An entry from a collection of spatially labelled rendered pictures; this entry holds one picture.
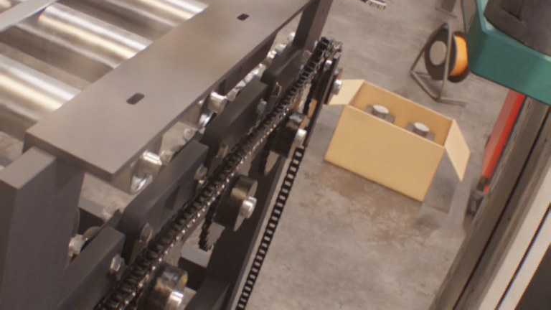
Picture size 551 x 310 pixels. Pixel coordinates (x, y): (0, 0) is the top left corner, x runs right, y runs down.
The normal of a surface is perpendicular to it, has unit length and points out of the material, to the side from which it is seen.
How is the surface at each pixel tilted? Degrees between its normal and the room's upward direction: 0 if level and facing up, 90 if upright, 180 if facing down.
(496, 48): 90
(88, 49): 70
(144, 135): 0
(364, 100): 90
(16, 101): 65
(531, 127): 90
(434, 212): 0
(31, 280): 90
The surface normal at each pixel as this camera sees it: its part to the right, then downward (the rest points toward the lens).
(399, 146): -0.29, 0.33
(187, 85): 0.30, -0.86
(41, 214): 0.91, 0.39
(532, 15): -0.36, -0.03
